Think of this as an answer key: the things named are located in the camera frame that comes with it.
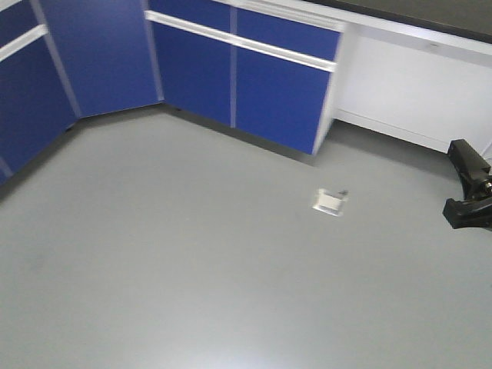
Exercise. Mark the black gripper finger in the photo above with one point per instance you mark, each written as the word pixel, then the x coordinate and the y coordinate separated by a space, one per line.
pixel 468 214
pixel 470 166

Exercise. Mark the silver floor outlet box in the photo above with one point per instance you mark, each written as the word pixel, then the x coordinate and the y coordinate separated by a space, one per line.
pixel 331 203

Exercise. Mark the blue double-door cabinet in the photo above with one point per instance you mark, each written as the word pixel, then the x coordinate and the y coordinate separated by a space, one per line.
pixel 261 67

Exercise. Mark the blue corner cabinet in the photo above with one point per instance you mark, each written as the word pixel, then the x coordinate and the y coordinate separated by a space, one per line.
pixel 62 61

